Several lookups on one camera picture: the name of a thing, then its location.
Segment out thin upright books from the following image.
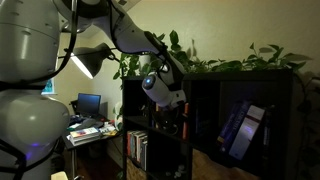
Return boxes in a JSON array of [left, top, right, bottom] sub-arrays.
[[154, 102, 160, 130]]

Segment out window with white frame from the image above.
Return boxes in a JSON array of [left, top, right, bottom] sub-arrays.
[[41, 78, 56, 96]]

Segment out orange paperback book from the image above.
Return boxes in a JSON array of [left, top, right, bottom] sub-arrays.
[[181, 101, 191, 141]]

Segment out blue spine book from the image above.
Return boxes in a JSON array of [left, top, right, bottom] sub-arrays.
[[130, 131, 138, 161]]

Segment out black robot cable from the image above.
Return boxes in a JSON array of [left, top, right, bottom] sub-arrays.
[[0, 0, 183, 180]]

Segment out blue hardcover book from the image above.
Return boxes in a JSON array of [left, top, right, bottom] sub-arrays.
[[220, 99, 253, 154]]

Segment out white thick book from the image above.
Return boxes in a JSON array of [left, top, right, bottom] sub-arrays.
[[68, 134, 102, 147]]

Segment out red spine book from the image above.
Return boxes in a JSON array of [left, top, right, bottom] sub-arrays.
[[126, 131, 132, 158]]

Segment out dark blue Delight book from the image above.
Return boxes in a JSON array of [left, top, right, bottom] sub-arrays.
[[217, 102, 244, 145]]

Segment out black cube bookshelf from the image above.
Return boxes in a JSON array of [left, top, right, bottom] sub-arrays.
[[122, 68, 295, 180]]

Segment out beige box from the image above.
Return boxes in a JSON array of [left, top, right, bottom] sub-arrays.
[[50, 170, 69, 180]]

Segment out colourful cover book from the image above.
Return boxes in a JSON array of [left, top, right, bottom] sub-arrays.
[[68, 126, 101, 140]]

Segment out white plant pot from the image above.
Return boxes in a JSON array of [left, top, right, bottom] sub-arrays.
[[138, 54, 152, 74]]

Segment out white spine book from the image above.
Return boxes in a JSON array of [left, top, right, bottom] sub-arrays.
[[135, 132, 143, 166]]

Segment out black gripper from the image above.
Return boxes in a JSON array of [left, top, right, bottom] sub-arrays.
[[153, 104, 183, 132]]

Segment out colourful papers pile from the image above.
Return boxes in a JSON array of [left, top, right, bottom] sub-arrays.
[[99, 122, 118, 137]]

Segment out dark desk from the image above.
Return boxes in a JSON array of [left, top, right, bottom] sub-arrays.
[[61, 114, 125, 180]]

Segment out black laptop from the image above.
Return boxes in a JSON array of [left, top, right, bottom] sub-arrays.
[[76, 92, 102, 119]]

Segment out green pothos plant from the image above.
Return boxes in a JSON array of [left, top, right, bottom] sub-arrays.
[[111, 29, 320, 180]]

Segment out black barcode book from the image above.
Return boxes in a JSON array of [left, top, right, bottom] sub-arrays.
[[261, 104, 276, 158]]

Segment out blue cloth item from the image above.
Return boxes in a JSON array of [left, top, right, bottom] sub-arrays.
[[68, 114, 86, 126]]

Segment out row of books lower left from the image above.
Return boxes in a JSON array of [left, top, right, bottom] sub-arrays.
[[141, 134, 148, 172]]

